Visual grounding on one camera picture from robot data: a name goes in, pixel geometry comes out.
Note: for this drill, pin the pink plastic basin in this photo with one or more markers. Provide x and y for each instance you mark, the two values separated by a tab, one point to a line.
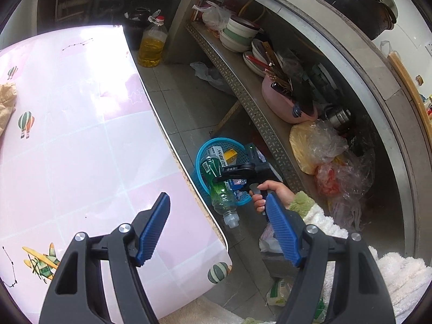
282	106

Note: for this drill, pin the yellow plastic bag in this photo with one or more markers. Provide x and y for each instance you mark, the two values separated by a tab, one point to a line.
315	144

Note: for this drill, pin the blue plastic waste basket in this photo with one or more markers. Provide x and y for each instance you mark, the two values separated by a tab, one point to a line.
226	144

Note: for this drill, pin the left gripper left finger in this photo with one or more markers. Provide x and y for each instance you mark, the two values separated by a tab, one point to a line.
76	293

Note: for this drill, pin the white fluffy towel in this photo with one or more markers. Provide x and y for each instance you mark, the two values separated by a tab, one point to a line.
354	259

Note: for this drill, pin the tan paper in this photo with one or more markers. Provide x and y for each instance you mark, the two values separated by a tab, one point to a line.
8	96

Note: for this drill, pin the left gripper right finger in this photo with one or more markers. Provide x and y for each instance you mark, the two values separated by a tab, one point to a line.
337	269

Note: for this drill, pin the black bucket under counter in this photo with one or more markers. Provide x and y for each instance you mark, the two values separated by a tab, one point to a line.
134	23

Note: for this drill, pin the steel thermos flask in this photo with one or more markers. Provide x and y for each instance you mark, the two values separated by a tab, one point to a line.
337	116

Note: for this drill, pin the red contents plastic bag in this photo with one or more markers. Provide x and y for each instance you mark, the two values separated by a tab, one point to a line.
333	179

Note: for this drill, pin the stacked white green bowls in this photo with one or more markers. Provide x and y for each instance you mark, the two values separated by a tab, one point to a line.
238	34

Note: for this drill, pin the wooden cutting board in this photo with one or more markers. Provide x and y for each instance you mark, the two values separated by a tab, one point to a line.
403	74

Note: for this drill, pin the yellow cooking oil jug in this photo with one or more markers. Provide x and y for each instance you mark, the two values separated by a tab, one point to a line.
152	43

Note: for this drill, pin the green plastic bottle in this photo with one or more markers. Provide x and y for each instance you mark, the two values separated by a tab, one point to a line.
222	198

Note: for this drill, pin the orange white medicine box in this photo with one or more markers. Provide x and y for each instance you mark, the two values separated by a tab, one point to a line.
230	156

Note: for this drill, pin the white plastic bag on shelf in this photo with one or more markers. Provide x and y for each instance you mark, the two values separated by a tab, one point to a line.
214	17

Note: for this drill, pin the black cooking pot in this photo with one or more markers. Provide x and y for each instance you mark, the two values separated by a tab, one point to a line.
371	16

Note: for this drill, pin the pink patterned tablecloth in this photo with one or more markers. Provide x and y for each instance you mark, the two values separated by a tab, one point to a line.
84	151

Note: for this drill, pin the blue toothpaste box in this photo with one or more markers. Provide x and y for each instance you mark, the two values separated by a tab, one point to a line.
217	152

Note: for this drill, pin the pinkish plastic bag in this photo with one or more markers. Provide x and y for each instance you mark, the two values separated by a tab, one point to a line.
346	210

